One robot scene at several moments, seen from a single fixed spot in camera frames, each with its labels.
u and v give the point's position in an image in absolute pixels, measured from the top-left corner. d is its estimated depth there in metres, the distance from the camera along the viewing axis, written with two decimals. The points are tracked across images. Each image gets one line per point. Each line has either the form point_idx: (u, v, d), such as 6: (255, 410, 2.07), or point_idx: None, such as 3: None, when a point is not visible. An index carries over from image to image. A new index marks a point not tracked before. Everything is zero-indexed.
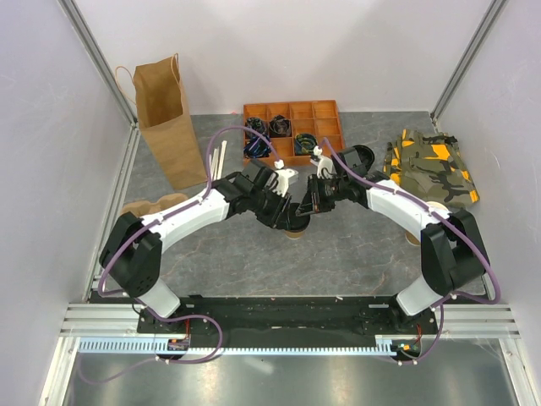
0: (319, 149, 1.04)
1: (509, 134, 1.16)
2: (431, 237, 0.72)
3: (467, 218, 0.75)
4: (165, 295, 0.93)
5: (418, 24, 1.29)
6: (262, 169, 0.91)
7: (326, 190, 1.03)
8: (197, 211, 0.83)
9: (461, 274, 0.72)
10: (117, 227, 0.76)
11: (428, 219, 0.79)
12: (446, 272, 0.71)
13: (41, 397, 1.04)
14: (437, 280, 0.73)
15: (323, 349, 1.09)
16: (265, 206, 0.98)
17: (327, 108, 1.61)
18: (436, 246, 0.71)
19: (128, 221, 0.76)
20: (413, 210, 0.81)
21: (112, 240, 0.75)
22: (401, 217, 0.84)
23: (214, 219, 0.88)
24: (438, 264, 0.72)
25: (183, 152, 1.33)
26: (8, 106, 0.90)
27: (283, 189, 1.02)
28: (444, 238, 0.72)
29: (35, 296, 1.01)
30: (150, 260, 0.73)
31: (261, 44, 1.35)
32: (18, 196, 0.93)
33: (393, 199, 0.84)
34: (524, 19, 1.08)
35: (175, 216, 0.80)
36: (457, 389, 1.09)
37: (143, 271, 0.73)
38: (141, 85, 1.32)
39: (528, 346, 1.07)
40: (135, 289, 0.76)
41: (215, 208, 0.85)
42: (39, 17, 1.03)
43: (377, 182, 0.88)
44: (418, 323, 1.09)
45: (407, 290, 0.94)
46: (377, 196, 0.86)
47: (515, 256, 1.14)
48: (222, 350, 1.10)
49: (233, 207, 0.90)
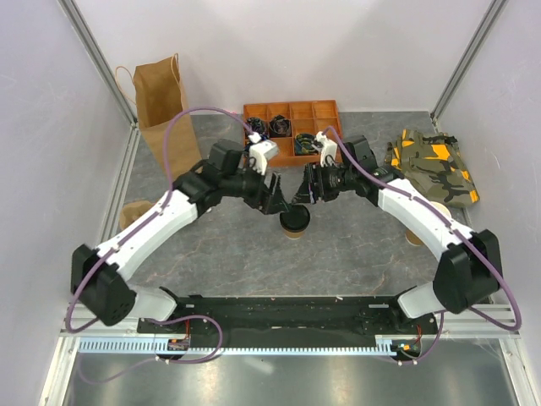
0: (322, 134, 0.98)
1: (509, 134, 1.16)
2: (452, 259, 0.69)
3: (489, 238, 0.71)
4: (155, 304, 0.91)
5: (418, 24, 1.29)
6: (224, 153, 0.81)
7: (331, 182, 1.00)
8: (159, 224, 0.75)
9: (478, 296, 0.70)
10: (73, 262, 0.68)
11: (448, 236, 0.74)
12: (463, 295, 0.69)
13: (41, 397, 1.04)
14: (451, 300, 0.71)
15: (323, 349, 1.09)
16: (244, 188, 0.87)
17: (327, 108, 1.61)
18: (458, 268, 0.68)
19: (81, 255, 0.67)
20: (433, 224, 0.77)
21: (73, 276, 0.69)
22: (418, 227, 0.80)
23: (183, 224, 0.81)
24: (456, 288, 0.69)
25: (182, 153, 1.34)
26: (8, 106, 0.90)
27: (261, 166, 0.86)
28: (466, 261, 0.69)
29: (35, 296, 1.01)
30: (115, 290, 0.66)
31: (261, 44, 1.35)
32: (18, 196, 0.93)
33: (408, 205, 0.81)
34: (524, 19, 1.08)
35: (134, 238, 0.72)
36: (457, 389, 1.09)
37: (112, 303, 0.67)
38: (141, 85, 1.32)
39: (528, 346, 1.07)
40: (113, 318, 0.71)
41: (180, 214, 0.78)
42: (39, 17, 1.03)
43: (390, 182, 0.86)
44: (418, 323, 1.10)
45: (412, 294, 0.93)
46: (390, 198, 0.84)
47: (514, 256, 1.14)
48: (222, 350, 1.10)
49: (203, 203, 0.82)
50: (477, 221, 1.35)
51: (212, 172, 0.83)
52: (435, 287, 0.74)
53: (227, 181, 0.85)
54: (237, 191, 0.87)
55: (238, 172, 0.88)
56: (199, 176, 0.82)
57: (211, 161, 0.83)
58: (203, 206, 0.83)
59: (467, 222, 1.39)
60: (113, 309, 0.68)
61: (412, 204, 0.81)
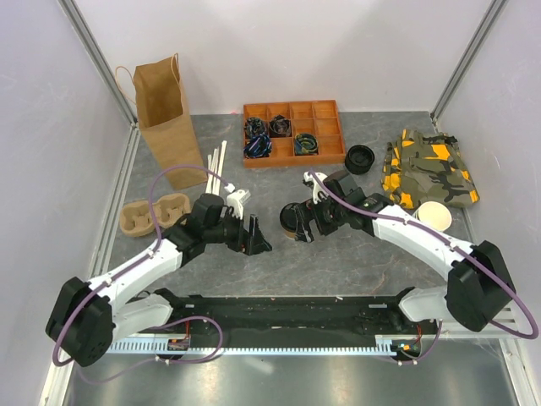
0: (308, 173, 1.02)
1: (509, 135, 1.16)
2: (461, 279, 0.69)
3: (492, 251, 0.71)
4: (147, 316, 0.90)
5: (418, 24, 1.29)
6: (204, 208, 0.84)
7: (326, 216, 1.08)
8: (150, 266, 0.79)
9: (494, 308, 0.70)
10: (62, 294, 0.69)
11: (450, 255, 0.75)
12: (479, 311, 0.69)
13: (41, 397, 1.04)
14: (469, 318, 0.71)
15: (323, 349, 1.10)
16: (226, 235, 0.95)
17: (327, 108, 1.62)
18: (469, 288, 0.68)
19: (71, 286, 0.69)
20: (433, 245, 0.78)
21: (57, 309, 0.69)
22: (419, 251, 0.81)
23: (169, 268, 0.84)
24: (471, 304, 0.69)
25: (182, 152, 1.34)
26: (8, 106, 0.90)
27: (239, 211, 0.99)
28: (474, 277, 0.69)
29: (35, 297, 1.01)
30: (101, 324, 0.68)
31: (261, 44, 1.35)
32: (17, 195, 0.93)
33: (406, 231, 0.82)
34: (524, 19, 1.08)
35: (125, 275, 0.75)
36: (457, 389, 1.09)
37: (95, 337, 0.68)
38: (141, 85, 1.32)
39: (528, 346, 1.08)
40: (87, 357, 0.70)
41: (169, 259, 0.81)
42: (39, 17, 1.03)
43: (380, 211, 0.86)
44: (418, 324, 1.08)
45: (415, 301, 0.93)
46: (385, 227, 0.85)
47: (514, 256, 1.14)
48: (222, 350, 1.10)
49: (187, 255, 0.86)
50: (477, 221, 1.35)
51: (195, 224, 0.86)
52: (450, 306, 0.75)
53: (210, 231, 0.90)
54: (221, 238, 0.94)
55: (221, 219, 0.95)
56: (182, 229, 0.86)
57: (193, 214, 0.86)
58: (187, 258, 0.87)
59: (467, 222, 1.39)
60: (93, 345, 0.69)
61: (408, 228, 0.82)
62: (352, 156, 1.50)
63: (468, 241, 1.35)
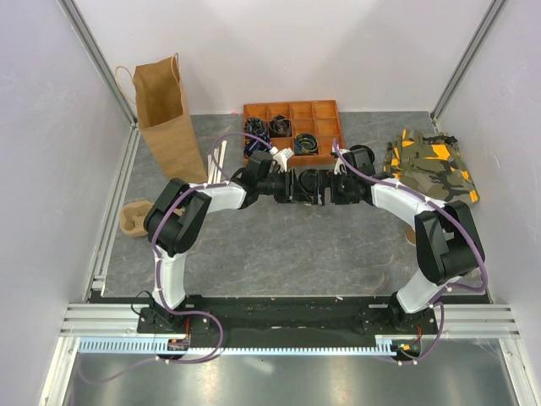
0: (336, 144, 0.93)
1: (510, 134, 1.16)
2: (423, 221, 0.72)
3: (461, 208, 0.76)
4: (177, 281, 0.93)
5: (417, 24, 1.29)
6: (259, 162, 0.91)
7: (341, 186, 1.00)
8: (228, 191, 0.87)
9: (454, 261, 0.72)
10: (166, 189, 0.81)
11: (423, 208, 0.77)
12: (438, 259, 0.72)
13: (41, 397, 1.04)
14: (431, 268, 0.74)
15: (323, 349, 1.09)
16: (273, 189, 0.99)
17: (327, 108, 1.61)
18: (428, 232, 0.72)
19: (179, 182, 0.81)
20: (411, 200, 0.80)
21: (160, 200, 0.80)
22: (402, 211, 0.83)
23: (233, 204, 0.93)
24: (430, 251, 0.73)
25: (183, 152, 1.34)
26: (8, 106, 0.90)
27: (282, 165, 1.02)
28: (436, 224, 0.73)
29: (35, 296, 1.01)
30: (201, 213, 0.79)
31: (260, 44, 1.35)
32: (17, 196, 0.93)
33: (395, 193, 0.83)
34: (524, 19, 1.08)
35: (215, 189, 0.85)
36: (457, 389, 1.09)
37: (195, 224, 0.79)
38: (141, 85, 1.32)
39: (528, 346, 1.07)
40: (182, 246, 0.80)
41: (238, 194, 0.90)
42: (39, 17, 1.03)
43: (383, 179, 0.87)
44: (418, 323, 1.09)
45: (407, 289, 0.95)
46: (378, 190, 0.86)
47: (515, 255, 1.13)
48: (220, 349, 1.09)
49: (247, 201, 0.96)
50: (477, 221, 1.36)
51: (250, 178, 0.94)
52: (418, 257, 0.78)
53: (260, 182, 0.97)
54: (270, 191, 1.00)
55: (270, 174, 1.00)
56: (239, 182, 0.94)
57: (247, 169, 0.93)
58: (248, 203, 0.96)
59: None
60: (191, 233, 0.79)
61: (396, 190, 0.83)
62: None
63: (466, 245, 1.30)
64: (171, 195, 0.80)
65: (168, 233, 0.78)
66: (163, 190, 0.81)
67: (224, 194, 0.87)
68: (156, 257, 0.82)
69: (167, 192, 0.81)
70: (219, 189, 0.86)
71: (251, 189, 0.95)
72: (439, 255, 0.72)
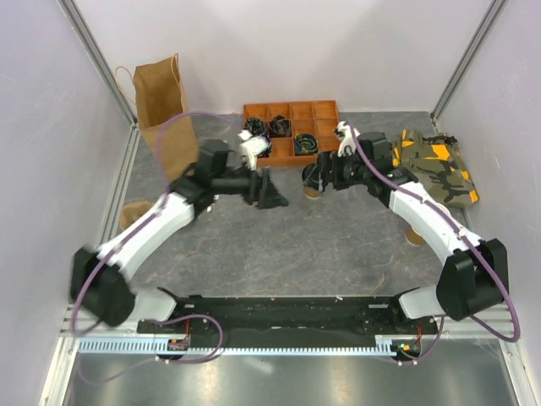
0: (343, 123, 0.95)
1: (510, 135, 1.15)
2: (457, 265, 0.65)
3: (497, 247, 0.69)
4: (154, 302, 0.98)
5: (416, 24, 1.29)
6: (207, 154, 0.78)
7: (346, 171, 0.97)
8: (159, 226, 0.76)
9: (478, 303, 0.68)
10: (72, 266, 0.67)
11: (456, 243, 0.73)
12: (465, 301, 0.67)
13: (42, 397, 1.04)
14: (454, 307, 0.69)
15: (323, 349, 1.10)
16: (236, 189, 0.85)
17: (327, 108, 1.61)
18: (462, 277, 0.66)
19: (83, 256, 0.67)
20: (441, 229, 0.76)
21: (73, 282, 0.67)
22: (425, 232, 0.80)
23: (183, 221, 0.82)
24: (458, 293, 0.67)
25: (183, 153, 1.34)
26: (8, 107, 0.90)
27: (250, 161, 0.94)
28: (472, 268, 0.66)
29: (35, 296, 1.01)
30: (117, 284, 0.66)
31: (260, 44, 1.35)
32: (17, 195, 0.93)
33: (420, 211, 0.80)
34: (524, 19, 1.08)
35: (133, 240, 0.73)
36: (457, 389, 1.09)
37: (115, 295, 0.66)
38: (141, 85, 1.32)
39: (528, 345, 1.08)
40: (113, 316, 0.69)
41: (177, 215, 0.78)
42: (39, 17, 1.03)
43: (401, 185, 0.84)
44: (419, 324, 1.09)
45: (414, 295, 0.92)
46: (402, 201, 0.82)
47: (515, 256, 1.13)
48: (220, 349, 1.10)
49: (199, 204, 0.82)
50: (476, 221, 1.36)
51: (202, 175, 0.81)
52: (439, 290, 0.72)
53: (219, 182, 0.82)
54: (230, 189, 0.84)
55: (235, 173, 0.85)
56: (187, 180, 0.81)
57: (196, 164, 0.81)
58: (200, 205, 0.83)
59: (467, 222, 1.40)
60: (115, 304, 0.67)
61: (423, 208, 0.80)
62: None
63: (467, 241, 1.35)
64: (79, 275, 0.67)
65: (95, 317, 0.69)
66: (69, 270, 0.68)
67: (157, 225, 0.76)
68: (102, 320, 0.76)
69: (74, 271, 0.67)
70: (144, 232, 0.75)
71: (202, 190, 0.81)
72: (468, 299, 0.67)
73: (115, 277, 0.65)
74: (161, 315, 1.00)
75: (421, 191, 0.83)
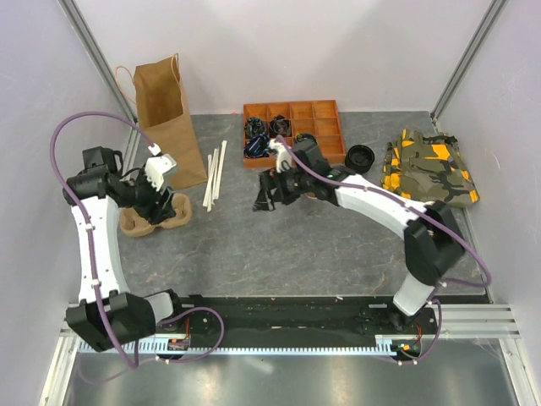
0: (275, 142, 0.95)
1: (510, 135, 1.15)
2: (414, 233, 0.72)
3: (442, 207, 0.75)
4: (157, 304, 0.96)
5: (416, 24, 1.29)
6: (101, 150, 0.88)
7: (290, 184, 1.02)
8: (101, 233, 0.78)
9: (445, 262, 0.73)
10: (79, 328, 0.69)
11: (406, 215, 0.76)
12: (433, 266, 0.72)
13: (42, 397, 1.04)
14: (425, 273, 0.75)
15: (323, 349, 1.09)
16: (138, 198, 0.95)
17: (327, 108, 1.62)
18: (421, 243, 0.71)
19: (75, 312, 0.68)
20: (389, 206, 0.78)
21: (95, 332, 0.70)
22: (379, 216, 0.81)
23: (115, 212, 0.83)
24: (424, 260, 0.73)
25: (183, 152, 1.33)
26: (8, 106, 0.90)
27: (157, 183, 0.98)
28: (427, 234, 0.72)
29: (35, 295, 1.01)
30: (129, 299, 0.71)
31: (260, 43, 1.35)
32: (17, 195, 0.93)
33: (366, 199, 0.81)
34: (524, 19, 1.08)
35: (99, 262, 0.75)
36: (457, 389, 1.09)
37: (135, 309, 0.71)
38: (141, 85, 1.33)
39: (528, 345, 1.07)
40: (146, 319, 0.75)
41: (106, 212, 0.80)
42: (39, 17, 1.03)
43: (344, 179, 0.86)
44: (418, 323, 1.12)
45: (403, 292, 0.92)
46: (348, 195, 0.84)
47: (515, 256, 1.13)
48: (215, 349, 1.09)
49: (115, 190, 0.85)
50: (477, 221, 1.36)
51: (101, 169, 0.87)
52: (407, 261, 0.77)
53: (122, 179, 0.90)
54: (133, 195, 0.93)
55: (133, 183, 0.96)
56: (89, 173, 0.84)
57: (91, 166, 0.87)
58: (117, 190, 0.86)
59: (467, 222, 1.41)
60: (139, 312, 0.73)
61: (368, 194, 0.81)
62: (352, 155, 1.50)
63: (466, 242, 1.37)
64: (89, 327, 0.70)
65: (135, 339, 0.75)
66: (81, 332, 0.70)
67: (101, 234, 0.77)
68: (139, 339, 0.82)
69: (83, 328, 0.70)
70: (96, 248, 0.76)
71: (114, 178, 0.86)
72: (435, 260, 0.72)
73: (121, 297, 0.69)
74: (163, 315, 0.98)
75: (361, 181, 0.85)
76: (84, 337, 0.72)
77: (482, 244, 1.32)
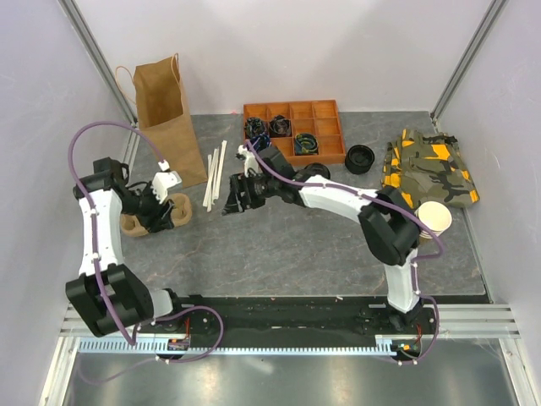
0: (243, 147, 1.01)
1: (509, 135, 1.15)
2: (368, 218, 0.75)
3: (391, 191, 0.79)
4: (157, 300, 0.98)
5: (416, 24, 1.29)
6: (110, 160, 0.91)
7: (257, 189, 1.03)
8: (105, 218, 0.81)
9: (403, 242, 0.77)
10: (78, 300, 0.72)
11: (359, 202, 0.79)
12: (390, 247, 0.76)
13: (42, 397, 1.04)
14: (386, 255, 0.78)
15: (323, 349, 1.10)
16: (141, 206, 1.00)
17: (327, 108, 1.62)
18: (375, 226, 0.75)
19: (75, 284, 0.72)
20: (345, 198, 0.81)
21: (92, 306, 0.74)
22: (341, 210, 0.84)
23: (118, 205, 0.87)
24: (382, 243, 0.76)
25: (183, 152, 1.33)
26: (8, 106, 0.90)
27: (162, 194, 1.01)
28: (379, 217, 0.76)
29: (35, 295, 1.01)
30: (128, 275, 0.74)
31: (260, 43, 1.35)
32: (17, 195, 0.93)
33: (325, 193, 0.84)
34: (524, 19, 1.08)
35: (100, 242, 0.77)
36: (457, 389, 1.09)
37: (133, 283, 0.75)
38: (141, 85, 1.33)
39: (527, 345, 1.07)
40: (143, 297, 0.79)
41: (110, 202, 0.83)
42: (39, 17, 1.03)
43: (306, 180, 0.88)
44: (418, 323, 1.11)
45: (390, 287, 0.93)
46: (310, 194, 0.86)
47: (516, 256, 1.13)
48: (213, 349, 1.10)
49: (121, 190, 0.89)
50: (477, 221, 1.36)
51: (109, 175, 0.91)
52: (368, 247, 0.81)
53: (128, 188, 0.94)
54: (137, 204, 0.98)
55: (137, 193, 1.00)
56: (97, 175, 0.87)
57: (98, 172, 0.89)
58: (123, 191, 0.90)
59: (467, 222, 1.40)
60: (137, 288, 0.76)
61: (328, 190, 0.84)
62: (352, 155, 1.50)
63: (466, 242, 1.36)
64: (87, 299, 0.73)
65: (133, 317, 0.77)
66: (79, 304, 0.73)
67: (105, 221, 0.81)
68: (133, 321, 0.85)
69: (82, 301, 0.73)
70: (99, 232, 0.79)
71: (120, 181, 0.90)
72: (391, 240, 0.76)
73: (120, 270, 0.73)
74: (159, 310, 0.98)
75: (322, 179, 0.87)
76: (84, 315, 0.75)
77: (482, 244, 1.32)
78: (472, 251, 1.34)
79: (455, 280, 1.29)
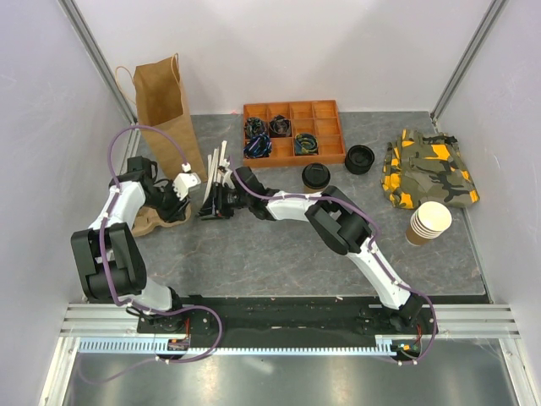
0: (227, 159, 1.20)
1: (510, 136, 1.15)
2: (312, 214, 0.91)
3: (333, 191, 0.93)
4: (156, 290, 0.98)
5: (416, 24, 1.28)
6: (141, 159, 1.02)
7: (230, 199, 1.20)
8: (124, 197, 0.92)
9: (348, 231, 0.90)
10: (78, 249, 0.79)
11: (308, 204, 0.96)
12: (336, 236, 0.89)
13: (41, 397, 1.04)
14: (337, 244, 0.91)
15: (323, 349, 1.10)
16: (165, 202, 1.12)
17: (328, 108, 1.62)
18: (314, 218, 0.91)
19: (81, 233, 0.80)
20: (298, 204, 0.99)
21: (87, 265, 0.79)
22: (299, 213, 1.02)
23: (140, 200, 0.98)
24: (329, 233, 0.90)
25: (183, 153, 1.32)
26: (8, 106, 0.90)
27: (183, 193, 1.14)
28: (321, 211, 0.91)
29: (36, 295, 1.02)
30: (129, 240, 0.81)
31: (259, 43, 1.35)
32: (16, 195, 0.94)
33: (284, 203, 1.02)
34: (524, 19, 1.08)
35: (115, 208, 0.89)
36: (457, 390, 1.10)
37: (131, 250, 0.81)
38: (141, 85, 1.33)
39: (528, 346, 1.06)
40: (139, 270, 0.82)
41: (134, 191, 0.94)
42: (39, 18, 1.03)
43: (274, 194, 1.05)
44: (418, 323, 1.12)
45: (375, 288, 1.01)
46: (274, 205, 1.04)
47: (516, 256, 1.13)
48: (213, 349, 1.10)
49: (149, 189, 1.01)
50: (477, 221, 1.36)
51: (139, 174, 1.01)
52: (323, 239, 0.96)
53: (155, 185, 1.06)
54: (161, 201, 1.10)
55: (161, 189, 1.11)
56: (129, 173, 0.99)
57: (130, 172, 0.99)
58: (150, 190, 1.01)
59: (467, 222, 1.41)
60: (133, 256, 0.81)
61: (286, 200, 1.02)
62: (352, 155, 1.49)
63: (466, 242, 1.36)
64: (86, 249, 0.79)
65: (119, 280, 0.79)
66: (78, 255, 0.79)
67: (124, 200, 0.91)
68: (127, 301, 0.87)
69: (79, 249, 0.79)
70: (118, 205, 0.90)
71: (149, 181, 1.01)
72: (330, 228, 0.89)
73: (120, 232, 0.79)
74: (157, 304, 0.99)
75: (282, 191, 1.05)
76: (79, 266, 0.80)
77: (482, 244, 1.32)
78: (472, 251, 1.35)
79: (455, 281, 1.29)
